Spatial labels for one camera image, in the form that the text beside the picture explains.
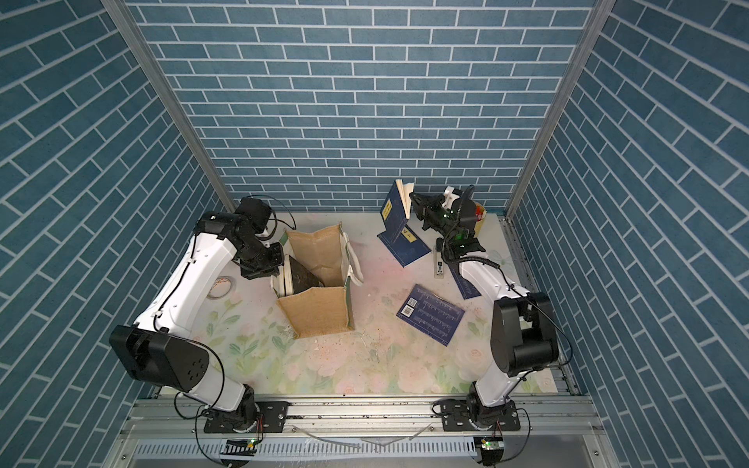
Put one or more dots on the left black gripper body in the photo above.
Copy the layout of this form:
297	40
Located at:
260	259

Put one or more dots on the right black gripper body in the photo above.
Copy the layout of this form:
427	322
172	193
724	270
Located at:
434	216

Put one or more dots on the dark blue book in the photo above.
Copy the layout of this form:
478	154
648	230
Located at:
431	315
407	248
396	209
467	289

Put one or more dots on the black book orange title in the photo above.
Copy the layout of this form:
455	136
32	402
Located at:
298	279

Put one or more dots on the tan canvas tote bag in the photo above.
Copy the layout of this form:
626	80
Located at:
330	256

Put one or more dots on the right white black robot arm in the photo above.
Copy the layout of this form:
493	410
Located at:
524	334

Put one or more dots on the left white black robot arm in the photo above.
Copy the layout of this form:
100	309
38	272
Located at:
157	348

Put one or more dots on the white black marker pen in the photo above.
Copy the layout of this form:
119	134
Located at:
438	259

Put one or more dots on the yellow pen cup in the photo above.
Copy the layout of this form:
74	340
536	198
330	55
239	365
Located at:
480	213

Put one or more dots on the clear tape roll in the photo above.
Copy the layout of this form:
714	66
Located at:
224	286

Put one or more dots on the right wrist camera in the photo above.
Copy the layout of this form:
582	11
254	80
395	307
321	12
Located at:
458	204

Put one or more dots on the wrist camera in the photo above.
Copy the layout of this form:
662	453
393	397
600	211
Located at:
256	211
458	204

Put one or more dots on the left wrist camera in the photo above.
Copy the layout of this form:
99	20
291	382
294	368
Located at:
256	211

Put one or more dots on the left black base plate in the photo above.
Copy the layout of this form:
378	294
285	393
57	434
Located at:
255	417

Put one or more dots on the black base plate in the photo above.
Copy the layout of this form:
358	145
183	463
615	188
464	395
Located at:
463	416
255	417

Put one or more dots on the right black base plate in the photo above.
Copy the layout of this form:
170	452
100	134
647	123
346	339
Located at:
463	416

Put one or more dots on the aluminium front rail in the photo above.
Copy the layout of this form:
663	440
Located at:
381	431

